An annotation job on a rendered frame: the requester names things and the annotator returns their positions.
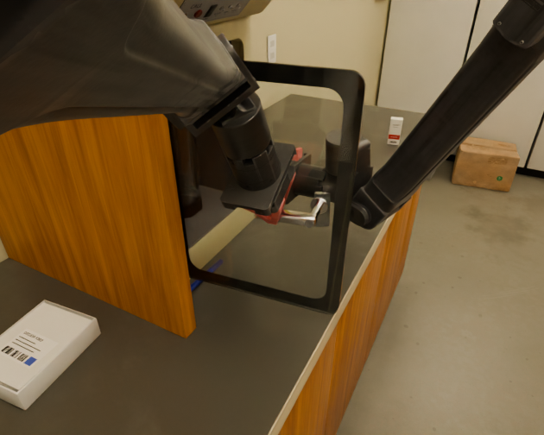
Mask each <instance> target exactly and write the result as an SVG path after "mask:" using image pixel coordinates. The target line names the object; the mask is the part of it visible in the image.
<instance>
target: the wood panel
mask: <svg viewBox="0 0 544 435"><path fill-rule="evenodd" d="M0 238H1V240H2V243H3V246H4V248H5V250H6V252H7V255H8V257H9V258H10V259H13V260H15V261H17V262H20V263H22V264H24V265H26V266H28V267H30V268H33V269H35V270H37V271H39V272H41V273H44V274H46V275H48V276H50V277H53V278H55V279H56V280H58V281H61V282H64V283H66V284H67V285H69V286H71V287H75V288H77V289H78V290H80V291H83V292H85V293H88V294H90V295H91V296H94V297H96V298H98V299H101V300H103V301H105V302H107V303H109V304H111V305H113V306H116V307H118V308H120V309H122V310H125V311H126V312H129V313H131V314H134V315H136V316H137V317H139V318H142V319H145V320H147V321H149V322H150V323H152V324H155V325H158V326H160V327H161V328H163V329H166V330H168V331H171V332H172V333H175V334H177V335H179V336H181V337H184V338H187V337H188V336H189V335H190V334H191V333H192V332H193V331H194V329H195V328H196V322H195V316H194V309H193V297H192V291H191V285H190V279H189V272H188V266H187V254H186V248H185V241H184V235H183V229H182V222H181V216H180V204H179V198H178V192H177V185H176V178H175V172H174V161H173V155H172V148H171V142H170V135H169V129H168V119H167V118H166V117H165V116H164V115H163V114H153V115H140V116H126V117H101V118H87V119H74V120H64V121H57V122H50V123H40V124H35V125H30V126H26V127H21V128H17V129H12V130H10V131H8V132H6V133H4V134H2V135H0Z"/></svg>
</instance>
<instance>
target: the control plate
mask: <svg viewBox="0 0 544 435"><path fill-rule="evenodd" d="M249 1H250V0H184V2H183V3H182V5H181V6H180V9H181V10H182V11H183V13H184V14H185V13H187V18H189V19H200V20H204V21H205V22H209V21H214V20H218V19H222V18H226V17H231V16H238V15H239V14H240V13H241V11H242V10H243V9H244V7H245V6H246V5H247V3H248V2H249ZM239 3H241V4H240V6H241V8H240V9H239V8H238V7H236V6H237V5H238V4H239ZM215 4H217V5H218V6H217V8H216V9H215V10H214V11H213V12H212V14H211V15H210V16H208V17H204V15H205V14H206V12H207V11H208V10H209V9H210V7H211V6H212V5H215ZM230 5H233V6H232V8H233V9H228V7H229V6H230ZM222 6H224V9H225V10H224V11H222V10H219V9H220V8H221V7H222ZM199 9H201V10H202V15H201V16H200V17H198V18H195V17H194V14H195V13H196V12H197V11H198V10H199Z"/></svg>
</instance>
